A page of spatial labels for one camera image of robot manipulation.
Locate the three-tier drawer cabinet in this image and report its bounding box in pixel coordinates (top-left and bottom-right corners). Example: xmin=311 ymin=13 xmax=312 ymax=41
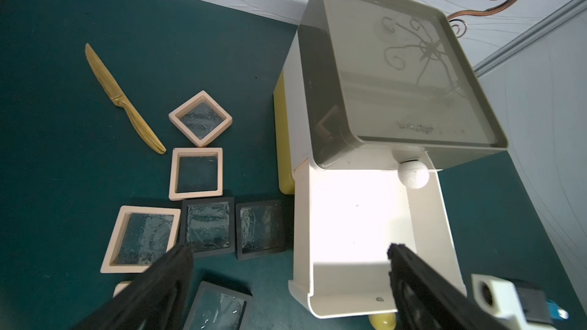
xmin=274 ymin=0 xmax=508 ymax=319

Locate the black brooch box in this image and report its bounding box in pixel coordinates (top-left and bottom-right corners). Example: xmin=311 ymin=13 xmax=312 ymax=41
xmin=235 ymin=200 xmax=287 ymax=261
xmin=183 ymin=281 xmax=254 ymax=330
xmin=178 ymin=197 xmax=235 ymax=259

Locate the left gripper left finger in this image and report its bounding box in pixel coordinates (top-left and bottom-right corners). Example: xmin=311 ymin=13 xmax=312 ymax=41
xmin=73 ymin=244 xmax=194 ymax=329

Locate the yellow plastic knife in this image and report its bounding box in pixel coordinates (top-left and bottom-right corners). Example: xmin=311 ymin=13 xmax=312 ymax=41
xmin=84 ymin=43 xmax=167 ymax=154

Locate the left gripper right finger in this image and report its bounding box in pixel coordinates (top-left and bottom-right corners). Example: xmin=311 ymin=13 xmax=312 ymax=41
xmin=388 ymin=244 xmax=504 ymax=329

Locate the pink brooch box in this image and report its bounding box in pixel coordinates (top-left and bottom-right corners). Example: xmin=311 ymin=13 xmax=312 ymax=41
xmin=169 ymin=148 xmax=223 ymax=201
xmin=169 ymin=90 xmax=233 ymax=148
xmin=100 ymin=206 xmax=181 ymax=273
xmin=113 ymin=280 xmax=131 ymax=297

